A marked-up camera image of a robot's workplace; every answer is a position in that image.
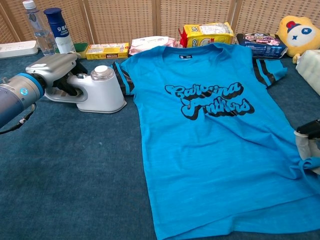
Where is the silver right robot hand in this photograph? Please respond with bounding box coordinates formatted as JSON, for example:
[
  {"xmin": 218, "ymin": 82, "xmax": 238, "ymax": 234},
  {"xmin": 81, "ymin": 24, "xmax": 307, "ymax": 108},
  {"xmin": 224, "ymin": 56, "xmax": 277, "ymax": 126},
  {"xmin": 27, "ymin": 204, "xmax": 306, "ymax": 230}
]
[{"xmin": 293, "ymin": 119, "xmax": 320, "ymax": 176}]

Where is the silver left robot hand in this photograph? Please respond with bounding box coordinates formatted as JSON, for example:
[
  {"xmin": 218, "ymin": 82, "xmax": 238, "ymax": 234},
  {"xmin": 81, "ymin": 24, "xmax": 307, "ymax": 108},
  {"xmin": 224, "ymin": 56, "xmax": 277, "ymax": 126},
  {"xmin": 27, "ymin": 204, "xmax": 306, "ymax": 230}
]
[{"xmin": 24, "ymin": 51, "xmax": 88, "ymax": 97}]

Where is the white handheld steam iron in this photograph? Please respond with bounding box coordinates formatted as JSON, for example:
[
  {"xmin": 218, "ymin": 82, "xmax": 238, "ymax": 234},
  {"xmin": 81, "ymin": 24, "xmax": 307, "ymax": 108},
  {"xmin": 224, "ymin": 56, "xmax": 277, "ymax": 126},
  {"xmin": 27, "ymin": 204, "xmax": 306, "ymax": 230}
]
[{"xmin": 43, "ymin": 64, "xmax": 128, "ymax": 115}]

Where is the blue Carolina Panthers t-shirt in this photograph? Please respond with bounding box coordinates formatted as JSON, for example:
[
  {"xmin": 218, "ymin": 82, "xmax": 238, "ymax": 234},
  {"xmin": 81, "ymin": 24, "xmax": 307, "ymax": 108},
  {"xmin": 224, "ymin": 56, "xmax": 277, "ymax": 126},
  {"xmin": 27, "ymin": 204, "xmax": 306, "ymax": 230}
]
[{"xmin": 109, "ymin": 42, "xmax": 320, "ymax": 240}]

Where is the green and yellow sponge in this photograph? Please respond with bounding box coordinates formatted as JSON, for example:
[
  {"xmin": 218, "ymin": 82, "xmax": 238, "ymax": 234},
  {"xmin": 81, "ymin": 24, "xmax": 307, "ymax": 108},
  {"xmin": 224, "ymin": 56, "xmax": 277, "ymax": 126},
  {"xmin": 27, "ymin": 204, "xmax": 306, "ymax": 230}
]
[{"xmin": 73, "ymin": 42, "xmax": 89, "ymax": 60}]

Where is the white bottle with blue cap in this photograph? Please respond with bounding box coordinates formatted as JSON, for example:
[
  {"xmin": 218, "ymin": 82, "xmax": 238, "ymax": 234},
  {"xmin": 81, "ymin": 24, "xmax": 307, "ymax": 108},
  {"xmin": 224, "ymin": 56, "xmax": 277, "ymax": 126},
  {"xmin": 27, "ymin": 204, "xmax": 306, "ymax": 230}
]
[{"xmin": 43, "ymin": 7, "xmax": 77, "ymax": 55}]

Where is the clear plastic water bottle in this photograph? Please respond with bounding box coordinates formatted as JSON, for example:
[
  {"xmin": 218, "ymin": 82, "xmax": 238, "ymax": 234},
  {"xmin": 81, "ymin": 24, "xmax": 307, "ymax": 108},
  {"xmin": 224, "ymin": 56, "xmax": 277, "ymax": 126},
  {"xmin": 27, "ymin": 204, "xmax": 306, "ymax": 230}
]
[{"xmin": 22, "ymin": 0, "xmax": 57, "ymax": 56}]

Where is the white power strip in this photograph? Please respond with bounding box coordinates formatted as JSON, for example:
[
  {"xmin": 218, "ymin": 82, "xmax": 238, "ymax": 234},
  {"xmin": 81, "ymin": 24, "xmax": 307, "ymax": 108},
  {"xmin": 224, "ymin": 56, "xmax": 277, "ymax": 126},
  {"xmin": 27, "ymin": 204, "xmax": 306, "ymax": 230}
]
[{"xmin": 0, "ymin": 40, "xmax": 39, "ymax": 60}]

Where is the yellow cardboard box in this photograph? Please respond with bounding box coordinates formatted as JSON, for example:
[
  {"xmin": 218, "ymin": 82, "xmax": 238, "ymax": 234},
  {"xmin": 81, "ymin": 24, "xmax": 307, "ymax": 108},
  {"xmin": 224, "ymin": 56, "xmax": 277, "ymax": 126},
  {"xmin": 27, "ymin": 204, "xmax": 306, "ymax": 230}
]
[{"xmin": 85, "ymin": 42, "xmax": 130, "ymax": 60}]

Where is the white tissue multipack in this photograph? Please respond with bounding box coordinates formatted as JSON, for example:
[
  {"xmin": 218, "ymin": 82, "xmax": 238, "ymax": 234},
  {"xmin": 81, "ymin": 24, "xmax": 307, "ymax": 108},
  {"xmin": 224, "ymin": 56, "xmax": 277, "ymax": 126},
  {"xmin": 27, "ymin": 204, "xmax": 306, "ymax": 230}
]
[{"xmin": 295, "ymin": 49, "xmax": 320, "ymax": 97}]

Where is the rattan folding screen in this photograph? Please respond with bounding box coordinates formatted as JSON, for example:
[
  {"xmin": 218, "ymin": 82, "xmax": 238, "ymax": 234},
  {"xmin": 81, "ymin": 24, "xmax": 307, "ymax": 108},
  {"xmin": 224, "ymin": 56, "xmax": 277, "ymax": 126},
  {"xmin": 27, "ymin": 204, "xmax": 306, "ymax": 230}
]
[{"xmin": 0, "ymin": 0, "xmax": 320, "ymax": 46}]

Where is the pink wet wipes pack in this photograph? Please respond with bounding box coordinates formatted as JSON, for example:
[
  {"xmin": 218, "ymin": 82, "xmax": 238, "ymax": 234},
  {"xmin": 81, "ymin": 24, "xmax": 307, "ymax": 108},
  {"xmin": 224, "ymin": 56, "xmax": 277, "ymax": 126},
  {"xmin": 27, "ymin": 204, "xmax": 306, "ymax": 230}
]
[{"xmin": 129, "ymin": 35, "xmax": 182, "ymax": 56}]

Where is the dark teal tablecloth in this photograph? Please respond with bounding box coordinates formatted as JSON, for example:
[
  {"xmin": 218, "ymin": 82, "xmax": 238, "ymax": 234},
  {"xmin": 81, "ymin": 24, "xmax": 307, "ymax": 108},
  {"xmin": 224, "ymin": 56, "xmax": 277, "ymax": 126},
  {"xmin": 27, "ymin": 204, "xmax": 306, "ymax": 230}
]
[{"xmin": 0, "ymin": 49, "xmax": 320, "ymax": 240}]

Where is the dark sanitary pad pack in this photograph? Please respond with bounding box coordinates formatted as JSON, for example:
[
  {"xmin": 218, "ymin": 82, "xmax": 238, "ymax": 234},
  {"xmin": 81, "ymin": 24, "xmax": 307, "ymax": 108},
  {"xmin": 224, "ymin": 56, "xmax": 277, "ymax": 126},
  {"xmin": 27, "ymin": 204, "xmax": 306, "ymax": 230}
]
[{"xmin": 236, "ymin": 32, "xmax": 288, "ymax": 60}]

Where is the yellow plush toy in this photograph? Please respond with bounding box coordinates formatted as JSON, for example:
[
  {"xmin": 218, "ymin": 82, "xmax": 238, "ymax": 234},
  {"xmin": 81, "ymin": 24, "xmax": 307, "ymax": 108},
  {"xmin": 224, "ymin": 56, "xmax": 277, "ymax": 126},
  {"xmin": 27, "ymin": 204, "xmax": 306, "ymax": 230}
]
[{"xmin": 274, "ymin": 15, "xmax": 320, "ymax": 65}]

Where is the red snack package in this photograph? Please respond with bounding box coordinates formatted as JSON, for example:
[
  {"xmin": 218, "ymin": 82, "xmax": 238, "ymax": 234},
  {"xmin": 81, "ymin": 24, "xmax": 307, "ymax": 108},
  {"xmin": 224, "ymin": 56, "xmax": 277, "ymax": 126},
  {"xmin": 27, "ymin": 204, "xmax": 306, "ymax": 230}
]
[{"xmin": 177, "ymin": 27, "xmax": 188, "ymax": 46}]

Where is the yellow snack bag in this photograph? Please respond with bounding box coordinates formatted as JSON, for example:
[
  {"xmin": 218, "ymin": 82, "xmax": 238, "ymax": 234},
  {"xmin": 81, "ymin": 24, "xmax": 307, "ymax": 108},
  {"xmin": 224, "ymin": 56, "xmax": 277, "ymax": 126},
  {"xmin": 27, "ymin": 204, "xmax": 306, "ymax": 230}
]
[{"xmin": 183, "ymin": 21, "xmax": 235, "ymax": 47}]

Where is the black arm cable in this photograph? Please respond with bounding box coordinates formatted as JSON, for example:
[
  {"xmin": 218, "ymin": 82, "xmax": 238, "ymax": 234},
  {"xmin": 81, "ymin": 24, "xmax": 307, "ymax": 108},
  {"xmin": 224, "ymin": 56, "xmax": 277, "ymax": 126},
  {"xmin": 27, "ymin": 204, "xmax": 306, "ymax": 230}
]
[{"xmin": 0, "ymin": 102, "xmax": 37, "ymax": 135}]

